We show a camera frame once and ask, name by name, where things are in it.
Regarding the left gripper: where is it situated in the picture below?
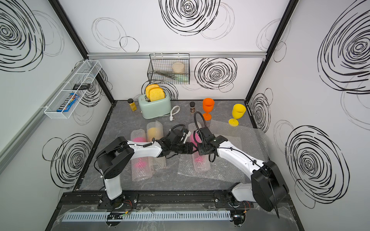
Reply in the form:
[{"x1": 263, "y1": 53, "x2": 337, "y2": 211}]
[{"x1": 171, "y1": 142, "x2": 198, "y2": 154}]

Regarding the pink glass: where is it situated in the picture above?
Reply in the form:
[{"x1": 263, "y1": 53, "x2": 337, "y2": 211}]
[
  {"x1": 131, "y1": 129, "x2": 153, "y2": 182},
  {"x1": 188, "y1": 123, "x2": 211, "y2": 173}
]

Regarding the bubble wrap of orange glass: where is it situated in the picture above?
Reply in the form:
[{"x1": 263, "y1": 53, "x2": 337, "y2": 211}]
[{"x1": 177, "y1": 135, "x2": 249, "y2": 183}]

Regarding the orange wine glass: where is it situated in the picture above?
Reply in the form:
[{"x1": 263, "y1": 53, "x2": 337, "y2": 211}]
[{"x1": 202, "y1": 98, "x2": 215, "y2": 121}]

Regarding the yellow wine glass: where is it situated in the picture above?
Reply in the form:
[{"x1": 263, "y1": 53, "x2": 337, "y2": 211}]
[{"x1": 228, "y1": 104, "x2": 246, "y2": 127}]

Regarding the bubble wrap of yellow glass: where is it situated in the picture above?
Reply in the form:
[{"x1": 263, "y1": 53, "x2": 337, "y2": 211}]
[{"x1": 209, "y1": 120, "x2": 270, "y2": 162}]

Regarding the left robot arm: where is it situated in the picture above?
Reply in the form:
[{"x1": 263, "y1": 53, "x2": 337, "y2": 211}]
[{"x1": 96, "y1": 127, "x2": 197, "y2": 200}]

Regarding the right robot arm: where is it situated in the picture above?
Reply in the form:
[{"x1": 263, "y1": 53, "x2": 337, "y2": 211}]
[{"x1": 193, "y1": 127, "x2": 289, "y2": 212}]

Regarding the yellow-orange glass in wrap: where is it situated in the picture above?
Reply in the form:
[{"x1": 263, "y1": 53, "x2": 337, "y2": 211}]
[{"x1": 146, "y1": 121, "x2": 166, "y2": 172}]

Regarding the mint green toaster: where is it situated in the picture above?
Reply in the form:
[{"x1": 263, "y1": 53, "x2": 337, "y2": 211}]
[{"x1": 138, "y1": 94, "x2": 172, "y2": 119}]

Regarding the dark spice jar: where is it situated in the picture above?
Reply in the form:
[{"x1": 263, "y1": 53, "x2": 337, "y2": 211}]
[{"x1": 189, "y1": 102, "x2": 195, "y2": 114}]

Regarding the yellow sponge toast front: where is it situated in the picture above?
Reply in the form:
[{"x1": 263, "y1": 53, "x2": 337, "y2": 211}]
[{"x1": 149, "y1": 87, "x2": 166, "y2": 102}]

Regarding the yellow sponge toast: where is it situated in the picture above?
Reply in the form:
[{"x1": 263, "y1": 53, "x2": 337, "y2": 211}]
[
  {"x1": 149, "y1": 87, "x2": 166, "y2": 102},
  {"x1": 145, "y1": 84, "x2": 159, "y2": 99}
]

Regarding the yellow spice jar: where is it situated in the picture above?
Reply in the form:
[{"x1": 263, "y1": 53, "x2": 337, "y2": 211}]
[{"x1": 127, "y1": 98, "x2": 137, "y2": 112}]

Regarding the yellow sponge toast back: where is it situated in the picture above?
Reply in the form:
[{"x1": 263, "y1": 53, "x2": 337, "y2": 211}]
[{"x1": 145, "y1": 84, "x2": 159, "y2": 99}]

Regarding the green item in basket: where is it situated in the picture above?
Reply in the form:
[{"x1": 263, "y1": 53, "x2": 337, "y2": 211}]
[{"x1": 174, "y1": 74, "x2": 190, "y2": 84}]

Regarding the beige cup in basket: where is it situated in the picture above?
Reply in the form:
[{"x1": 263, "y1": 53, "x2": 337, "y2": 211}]
[{"x1": 172, "y1": 62, "x2": 185, "y2": 74}]

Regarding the black small box on shelf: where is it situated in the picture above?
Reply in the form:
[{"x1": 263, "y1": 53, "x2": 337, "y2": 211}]
[{"x1": 73, "y1": 83, "x2": 91, "y2": 90}]

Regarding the blue candy packet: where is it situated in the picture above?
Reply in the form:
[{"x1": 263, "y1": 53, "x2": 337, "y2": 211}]
[{"x1": 57, "y1": 93, "x2": 80, "y2": 113}]

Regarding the white toaster cable plug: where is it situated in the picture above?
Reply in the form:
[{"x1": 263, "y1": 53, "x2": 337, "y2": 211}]
[{"x1": 169, "y1": 105, "x2": 180, "y2": 121}]

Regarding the white slotted cable duct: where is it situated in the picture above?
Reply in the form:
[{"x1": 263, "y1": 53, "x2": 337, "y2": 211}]
[{"x1": 61, "y1": 211, "x2": 232, "y2": 222}]

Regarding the black wire wall basket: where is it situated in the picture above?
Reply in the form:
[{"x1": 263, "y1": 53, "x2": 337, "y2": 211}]
[{"x1": 147, "y1": 53, "x2": 190, "y2": 85}]

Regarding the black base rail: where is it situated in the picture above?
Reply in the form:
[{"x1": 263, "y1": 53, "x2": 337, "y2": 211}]
[{"x1": 56, "y1": 190, "x2": 257, "y2": 211}]

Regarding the white wire wall shelf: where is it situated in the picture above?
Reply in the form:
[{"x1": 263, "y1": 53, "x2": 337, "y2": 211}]
[{"x1": 44, "y1": 60, "x2": 102, "y2": 119}]

